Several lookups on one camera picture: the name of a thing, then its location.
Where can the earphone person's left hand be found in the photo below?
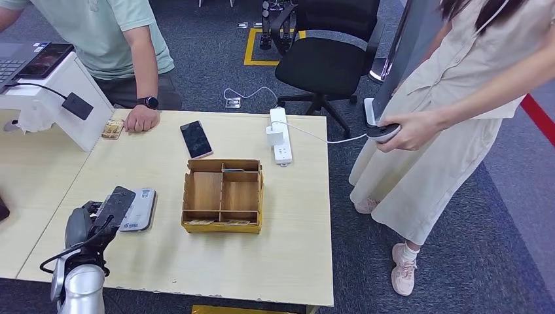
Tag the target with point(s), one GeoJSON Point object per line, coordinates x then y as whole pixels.
{"type": "Point", "coordinates": [418, 130]}

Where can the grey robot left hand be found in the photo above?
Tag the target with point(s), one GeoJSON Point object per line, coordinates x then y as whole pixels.
{"type": "Point", "coordinates": [115, 208]}

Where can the wristwatch person's left hand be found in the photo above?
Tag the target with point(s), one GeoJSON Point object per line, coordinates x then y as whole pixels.
{"type": "Point", "coordinates": [141, 120]}

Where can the white photo ID card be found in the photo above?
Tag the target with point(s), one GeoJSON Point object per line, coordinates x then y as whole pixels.
{"type": "Point", "coordinates": [112, 129]}

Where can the round white black controller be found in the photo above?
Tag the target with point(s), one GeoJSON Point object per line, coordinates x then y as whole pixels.
{"type": "Point", "coordinates": [382, 132]}

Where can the wristwatch person's left forearm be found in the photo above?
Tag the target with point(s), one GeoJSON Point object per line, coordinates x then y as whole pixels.
{"type": "Point", "coordinates": [145, 78]}

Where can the white grey card reader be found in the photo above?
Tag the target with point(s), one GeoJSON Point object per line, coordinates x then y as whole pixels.
{"type": "Point", "coordinates": [141, 212]}

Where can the patterned room key card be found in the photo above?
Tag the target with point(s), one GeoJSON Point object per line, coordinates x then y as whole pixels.
{"type": "Point", "coordinates": [199, 223]}
{"type": "Point", "coordinates": [237, 223]}

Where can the person with wristwatch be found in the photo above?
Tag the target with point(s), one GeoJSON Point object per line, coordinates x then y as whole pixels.
{"type": "Point", "coordinates": [99, 34]}

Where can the blue-edged room key card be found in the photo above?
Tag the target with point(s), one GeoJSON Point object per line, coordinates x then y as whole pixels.
{"type": "Point", "coordinates": [233, 170]}

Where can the black wristwatch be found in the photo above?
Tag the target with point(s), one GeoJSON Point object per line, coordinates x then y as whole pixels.
{"type": "Point", "coordinates": [151, 103]}

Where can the white desk riser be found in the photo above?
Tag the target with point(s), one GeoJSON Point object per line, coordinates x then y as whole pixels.
{"type": "Point", "coordinates": [86, 112]}

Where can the black smartphone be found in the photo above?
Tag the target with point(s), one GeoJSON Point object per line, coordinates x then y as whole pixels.
{"type": "Point", "coordinates": [196, 139]}

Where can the black power adapter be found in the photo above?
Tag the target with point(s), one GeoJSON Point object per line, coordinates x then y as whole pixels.
{"type": "Point", "coordinates": [78, 106]}

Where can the wooden desk organizer box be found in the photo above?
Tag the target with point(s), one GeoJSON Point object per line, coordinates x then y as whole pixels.
{"type": "Point", "coordinates": [204, 190]}

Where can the metal floor socket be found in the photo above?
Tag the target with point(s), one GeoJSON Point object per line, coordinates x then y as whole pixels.
{"type": "Point", "coordinates": [233, 103]}

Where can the grey metal floor stand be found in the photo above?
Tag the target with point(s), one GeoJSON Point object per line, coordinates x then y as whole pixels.
{"type": "Point", "coordinates": [412, 34]}

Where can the crumpled white tissue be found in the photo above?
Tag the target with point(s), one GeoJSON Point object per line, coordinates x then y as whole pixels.
{"type": "Point", "coordinates": [34, 121]}

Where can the black remote controller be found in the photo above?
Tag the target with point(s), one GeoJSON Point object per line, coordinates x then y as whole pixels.
{"type": "Point", "coordinates": [3, 210]}

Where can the black tablet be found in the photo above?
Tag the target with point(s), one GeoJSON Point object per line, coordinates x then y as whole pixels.
{"type": "Point", "coordinates": [45, 60]}

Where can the black office chair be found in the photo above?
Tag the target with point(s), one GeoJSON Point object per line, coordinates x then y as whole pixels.
{"type": "Point", "coordinates": [321, 65]}

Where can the red floor tape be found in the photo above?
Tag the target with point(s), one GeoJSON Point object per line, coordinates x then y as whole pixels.
{"type": "Point", "coordinates": [540, 119]}

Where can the small grey metal piece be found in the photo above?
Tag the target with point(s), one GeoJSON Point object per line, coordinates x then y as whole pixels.
{"type": "Point", "coordinates": [11, 126]}

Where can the yellow floor tape square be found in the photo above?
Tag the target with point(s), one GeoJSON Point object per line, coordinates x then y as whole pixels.
{"type": "Point", "coordinates": [249, 47]}

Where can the white plug charger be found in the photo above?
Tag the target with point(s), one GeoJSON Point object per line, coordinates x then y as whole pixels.
{"type": "Point", "coordinates": [274, 135]}

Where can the white power strip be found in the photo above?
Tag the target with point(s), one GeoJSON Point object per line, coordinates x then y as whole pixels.
{"type": "Point", "coordinates": [282, 151]}

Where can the grey laptop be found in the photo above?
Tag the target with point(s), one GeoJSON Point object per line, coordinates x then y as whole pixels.
{"type": "Point", "coordinates": [8, 65]}

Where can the black metal stand legs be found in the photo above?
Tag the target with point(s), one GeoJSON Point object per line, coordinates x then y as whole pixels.
{"type": "Point", "coordinates": [265, 26]}

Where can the white flat base plate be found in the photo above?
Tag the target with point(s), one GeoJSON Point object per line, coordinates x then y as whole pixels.
{"type": "Point", "coordinates": [368, 112]}

